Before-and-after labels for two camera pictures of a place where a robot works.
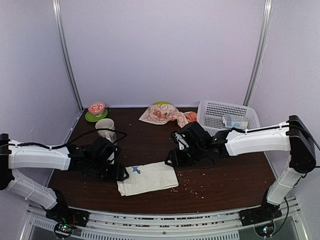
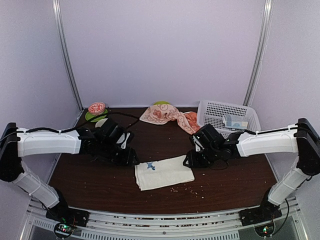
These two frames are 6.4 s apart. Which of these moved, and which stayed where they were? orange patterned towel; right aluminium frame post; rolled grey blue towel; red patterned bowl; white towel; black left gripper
Moved: white towel; black left gripper
Stayed: orange patterned towel; red patterned bowl; rolled grey blue towel; right aluminium frame post
